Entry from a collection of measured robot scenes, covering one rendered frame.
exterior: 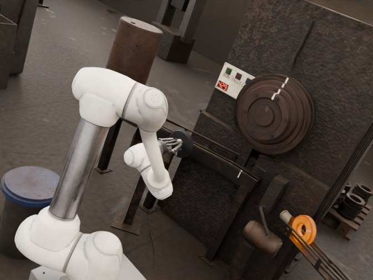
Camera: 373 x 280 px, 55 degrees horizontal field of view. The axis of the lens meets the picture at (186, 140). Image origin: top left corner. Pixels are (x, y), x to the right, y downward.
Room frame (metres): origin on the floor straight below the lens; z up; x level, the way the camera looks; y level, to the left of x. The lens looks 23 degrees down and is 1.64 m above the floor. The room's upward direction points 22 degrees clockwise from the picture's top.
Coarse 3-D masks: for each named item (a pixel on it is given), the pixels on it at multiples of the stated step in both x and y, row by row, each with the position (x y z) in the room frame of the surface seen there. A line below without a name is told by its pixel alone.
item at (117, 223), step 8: (136, 136) 2.16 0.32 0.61; (160, 136) 2.18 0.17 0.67; (168, 136) 2.19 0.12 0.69; (168, 152) 2.13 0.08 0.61; (168, 160) 2.02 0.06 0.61; (144, 184) 2.05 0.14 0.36; (136, 192) 2.05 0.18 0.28; (136, 200) 2.05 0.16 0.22; (128, 208) 2.05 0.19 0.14; (136, 208) 2.05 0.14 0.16; (120, 216) 2.10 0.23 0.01; (128, 216) 2.05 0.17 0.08; (136, 216) 2.17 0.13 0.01; (112, 224) 1.99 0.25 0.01; (120, 224) 2.02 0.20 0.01; (128, 224) 2.05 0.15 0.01; (136, 224) 2.08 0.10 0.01; (128, 232) 1.98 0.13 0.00; (136, 232) 2.01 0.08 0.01
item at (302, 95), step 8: (256, 80) 2.15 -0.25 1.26; (264, 80) 2.12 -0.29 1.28; (280, 80) 2.08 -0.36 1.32; (288, 80) 2.06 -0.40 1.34; (296, 88) 2.03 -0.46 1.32; (240, 96) 2.17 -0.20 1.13; (304, 96) 2.01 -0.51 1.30; (304, 104) 2.00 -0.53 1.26; (304, 112) 1.99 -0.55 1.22; (304, 120) 1.98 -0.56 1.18; (304, 128) 1.97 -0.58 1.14; (240, 136) 2.12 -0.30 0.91; (296, 136) 1.98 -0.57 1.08; (304, 136) 1.96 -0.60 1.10; (248, 144) 2.09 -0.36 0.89; (288, 144) 1.98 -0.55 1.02; (296, 144) 1.97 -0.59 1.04; (264, 152) 2.03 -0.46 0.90; (272, 152) 2.01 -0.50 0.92; (280, 152) 1.99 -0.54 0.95
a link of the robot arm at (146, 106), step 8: (136, 88) 1.11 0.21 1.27; (144, 88) 1.10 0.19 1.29; (152, 88) 1.10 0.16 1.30; (136, 96) 1.09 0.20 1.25; (144, 96) 1.07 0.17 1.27; (152, 96) 1.08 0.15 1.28; (160, 96) 1.09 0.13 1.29; (128, 104) 1.08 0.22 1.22; (136, 104) 1.08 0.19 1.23; (144, 104) 1.06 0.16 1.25; (152, 104) 1.06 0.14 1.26; (160, 104) 1.08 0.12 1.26; (128, 112) 1.08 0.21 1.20; (136, 112) 1.08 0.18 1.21; (144, 112) 1.07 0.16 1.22; (152, 112) 1.07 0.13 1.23; (160, 112) 1.09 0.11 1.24; (128, 120) 1.11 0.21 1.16; (136, 120) 1.10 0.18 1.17; (144, 120) 1.09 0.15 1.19; (152, 120) 1.09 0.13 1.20; (160, 120) 1.11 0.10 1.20; (144, 128) 1.15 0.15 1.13; (152, 128) 1.14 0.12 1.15
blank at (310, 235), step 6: (300, 216) 1.72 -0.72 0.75; (306, 216) 1.70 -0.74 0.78; (294, 222) 1.74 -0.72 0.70; (300, 222) 1.70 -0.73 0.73; (306, 222) 1.67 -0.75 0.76; (312, 222) 1.67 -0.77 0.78; (294, 228) 1.72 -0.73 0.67; (300, 228) 1.72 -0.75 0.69; (306, 228) 1.66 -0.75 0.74; (312, 228) 1.64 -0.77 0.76; (300, 234) 1.68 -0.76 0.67; (306, 234) 1.64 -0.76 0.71; (312, 234) 1.62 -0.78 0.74; (300, 240) 1.65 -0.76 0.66; (306, 240) 1.62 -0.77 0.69; (312, 240) 1.62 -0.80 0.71
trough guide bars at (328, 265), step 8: (288, 224) 1.74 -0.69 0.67; (288, 232) 1.71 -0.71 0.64; (296, 232) 1.67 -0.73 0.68; (304, 232) 1.71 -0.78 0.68; (304, 240) 1.62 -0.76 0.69; (320, 248) 1.59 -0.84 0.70; (312, 256) 1.53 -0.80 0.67; (320, 256) 1.57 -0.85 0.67; (328, 256) 1.54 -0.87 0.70; (320, 264) 1.48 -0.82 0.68; (328, 264) 1.52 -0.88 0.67; (336, 264) 1.49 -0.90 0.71; (328, 272) 1.43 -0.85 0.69; (336, 272) 1.46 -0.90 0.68
